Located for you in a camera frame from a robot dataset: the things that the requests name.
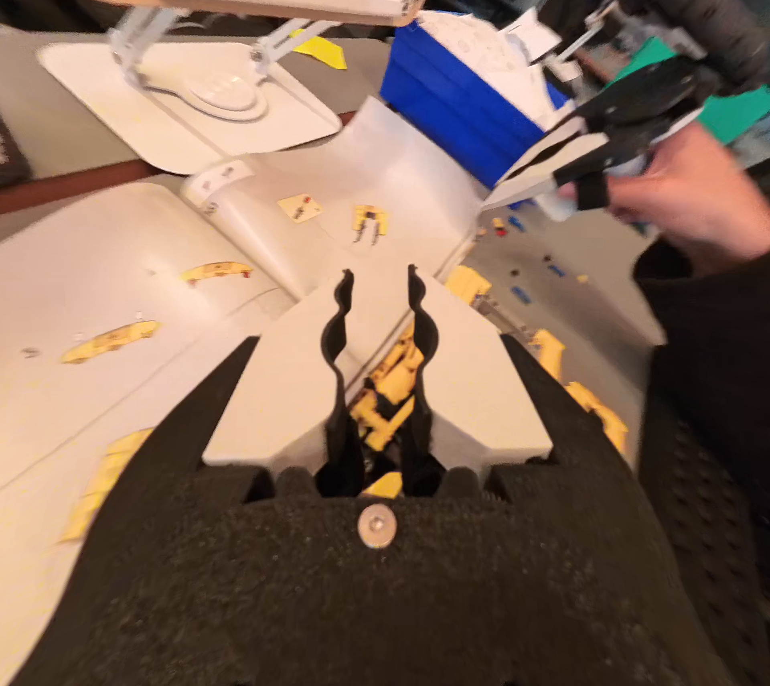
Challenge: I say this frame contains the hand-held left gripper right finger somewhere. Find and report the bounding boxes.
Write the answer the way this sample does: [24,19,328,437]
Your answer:
[408,264,554,480]

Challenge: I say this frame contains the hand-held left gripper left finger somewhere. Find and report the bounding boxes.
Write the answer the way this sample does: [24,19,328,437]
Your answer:
[201,270,356,481]

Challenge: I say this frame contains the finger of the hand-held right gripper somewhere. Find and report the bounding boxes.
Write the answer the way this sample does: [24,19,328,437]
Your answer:
[498,116,590,183]
[481,134,610,211]

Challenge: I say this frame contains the yellow toy brick car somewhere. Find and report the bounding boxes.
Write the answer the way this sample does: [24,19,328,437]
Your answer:
[349,265,629,499]

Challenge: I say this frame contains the instruction booklet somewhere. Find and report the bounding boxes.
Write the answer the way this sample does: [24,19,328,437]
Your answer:
[0,96,489,669]

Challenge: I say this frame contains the grey desk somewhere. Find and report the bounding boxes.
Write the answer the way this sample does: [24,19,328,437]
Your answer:
[0,27,669,458]

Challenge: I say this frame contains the person's right hand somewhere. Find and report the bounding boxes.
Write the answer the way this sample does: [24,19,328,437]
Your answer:
[556,123,770,264]

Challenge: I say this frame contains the blue plastic bin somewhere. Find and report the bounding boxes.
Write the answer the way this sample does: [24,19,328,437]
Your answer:
[379,18,578,187]

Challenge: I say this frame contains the scattered small brick pins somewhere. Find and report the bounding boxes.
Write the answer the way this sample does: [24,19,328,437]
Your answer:
[475,213,590,304]

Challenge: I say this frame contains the white printed paper bags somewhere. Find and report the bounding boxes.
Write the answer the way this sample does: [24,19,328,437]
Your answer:
[415,9,578,127]

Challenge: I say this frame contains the yellow paper slip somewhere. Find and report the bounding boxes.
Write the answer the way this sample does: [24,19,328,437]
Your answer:
[292,36,349,71]

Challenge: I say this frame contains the wooden document stand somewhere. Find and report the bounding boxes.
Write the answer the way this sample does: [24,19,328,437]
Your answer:
[0,0,443,175]

